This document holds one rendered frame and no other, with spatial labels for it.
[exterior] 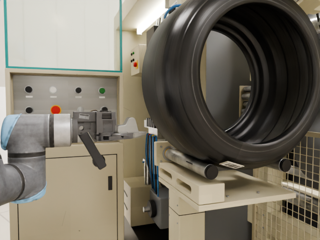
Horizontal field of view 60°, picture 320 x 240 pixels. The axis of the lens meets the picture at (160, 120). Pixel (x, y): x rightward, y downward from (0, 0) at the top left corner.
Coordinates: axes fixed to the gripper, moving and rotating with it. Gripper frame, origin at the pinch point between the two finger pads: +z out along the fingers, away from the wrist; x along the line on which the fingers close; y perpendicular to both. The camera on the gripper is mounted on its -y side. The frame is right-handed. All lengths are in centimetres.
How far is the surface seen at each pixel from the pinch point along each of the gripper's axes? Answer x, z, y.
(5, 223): 206, -73, -102
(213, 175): -8.4, 19.7, -12.0
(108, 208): 64, 0, -45
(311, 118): -12, 53, 5
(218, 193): -8.4, 21.6, -17.3
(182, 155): 10.2, 17.9, -9.1
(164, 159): 26.2, 16.8, -13.5
